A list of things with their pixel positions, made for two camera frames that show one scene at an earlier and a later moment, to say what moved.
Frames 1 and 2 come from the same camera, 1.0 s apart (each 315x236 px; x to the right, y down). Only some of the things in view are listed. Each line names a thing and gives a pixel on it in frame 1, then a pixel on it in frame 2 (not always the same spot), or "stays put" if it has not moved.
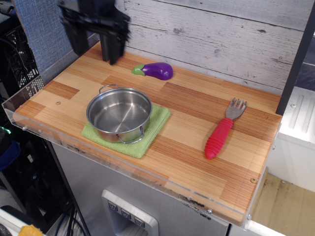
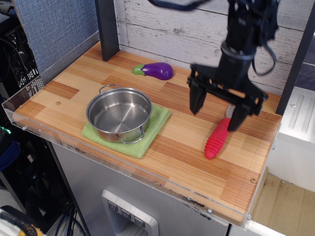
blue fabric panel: [47, 33] stays put
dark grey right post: [299, 60] stays put
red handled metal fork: [217, 136] stays put
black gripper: [101, 15] to [230, 79]
